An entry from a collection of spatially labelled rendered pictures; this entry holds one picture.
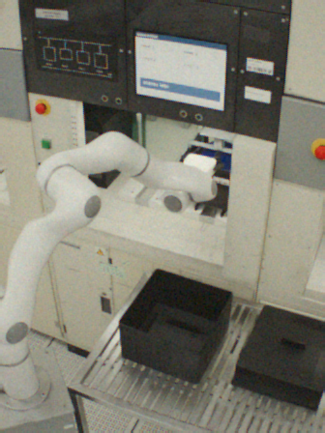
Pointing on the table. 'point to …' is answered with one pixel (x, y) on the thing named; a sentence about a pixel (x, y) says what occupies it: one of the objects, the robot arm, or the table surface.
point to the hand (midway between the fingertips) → (208, 153)
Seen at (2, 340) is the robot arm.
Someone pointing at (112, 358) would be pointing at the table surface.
